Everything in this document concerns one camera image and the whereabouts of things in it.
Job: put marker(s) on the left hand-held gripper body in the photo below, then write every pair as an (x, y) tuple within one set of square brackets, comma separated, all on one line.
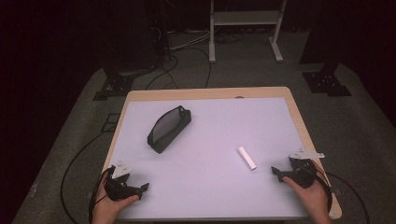
[(120, 188)]

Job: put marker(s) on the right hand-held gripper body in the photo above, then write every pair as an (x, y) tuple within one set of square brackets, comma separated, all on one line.
[(300, 175)]

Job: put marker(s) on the white cylindrical stick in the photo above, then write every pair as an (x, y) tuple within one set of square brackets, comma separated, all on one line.
[(247, 158)]

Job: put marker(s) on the black mesh pencil case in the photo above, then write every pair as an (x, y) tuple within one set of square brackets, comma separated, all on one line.
[(168, 129)]

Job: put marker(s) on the person's right hand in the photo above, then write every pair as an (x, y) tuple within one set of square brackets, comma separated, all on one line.
[(311, 196)]

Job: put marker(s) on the person's left hand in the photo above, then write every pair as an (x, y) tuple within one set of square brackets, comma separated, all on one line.
[(107, 208)]

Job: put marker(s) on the white table mat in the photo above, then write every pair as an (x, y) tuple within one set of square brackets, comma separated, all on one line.
[(211, 130)]

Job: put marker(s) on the round brown table grommet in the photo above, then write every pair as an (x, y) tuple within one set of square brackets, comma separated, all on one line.
[(239, 97)]

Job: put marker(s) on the wooden table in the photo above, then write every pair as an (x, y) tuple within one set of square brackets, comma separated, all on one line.
[(211, 92)]

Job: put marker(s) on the black stand with base plate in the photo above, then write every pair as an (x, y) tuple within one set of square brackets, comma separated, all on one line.
[(116, 84), (327, 82)]

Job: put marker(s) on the white metal desk frame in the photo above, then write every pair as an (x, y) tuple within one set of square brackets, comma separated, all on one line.
[(246, 17)]

